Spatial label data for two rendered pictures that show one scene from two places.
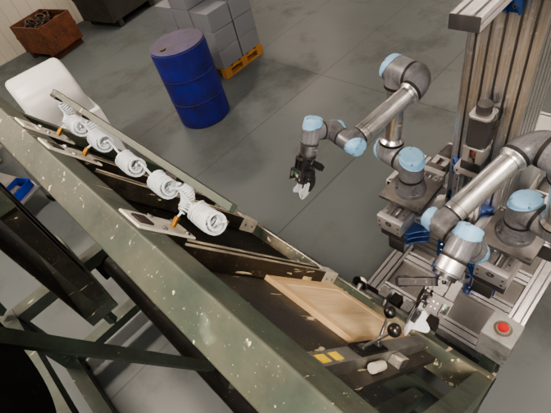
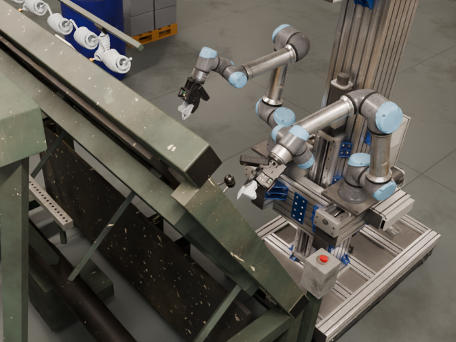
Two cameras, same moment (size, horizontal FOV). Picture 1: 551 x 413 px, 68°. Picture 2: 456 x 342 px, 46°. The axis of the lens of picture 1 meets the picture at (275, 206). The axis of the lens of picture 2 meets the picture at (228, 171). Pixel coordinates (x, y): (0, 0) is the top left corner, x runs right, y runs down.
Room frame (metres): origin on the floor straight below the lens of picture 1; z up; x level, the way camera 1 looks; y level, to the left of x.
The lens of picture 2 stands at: (-1.02, 0.14, 2.72)
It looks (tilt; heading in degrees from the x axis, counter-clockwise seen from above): 37 degrees down; 347
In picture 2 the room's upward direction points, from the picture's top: 5 degrees clockwise
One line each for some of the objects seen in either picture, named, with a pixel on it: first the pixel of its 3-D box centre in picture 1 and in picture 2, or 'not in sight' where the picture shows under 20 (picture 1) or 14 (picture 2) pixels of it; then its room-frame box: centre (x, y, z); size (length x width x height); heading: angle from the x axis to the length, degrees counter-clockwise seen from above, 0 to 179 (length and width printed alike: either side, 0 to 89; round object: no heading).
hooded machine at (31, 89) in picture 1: (73, 129); not in sight; (3.66, 1.62, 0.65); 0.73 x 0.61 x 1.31; 31
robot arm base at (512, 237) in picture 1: (516, 225); (354, 186); (0.89, -0.94, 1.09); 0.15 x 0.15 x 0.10
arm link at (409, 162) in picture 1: (410, 164); (283, 123); (1.32, -0.66, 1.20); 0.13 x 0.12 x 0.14; 20
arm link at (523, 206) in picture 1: (525, 208); (360, 168); (0.89, -0.94, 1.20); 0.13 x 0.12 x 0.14; 18
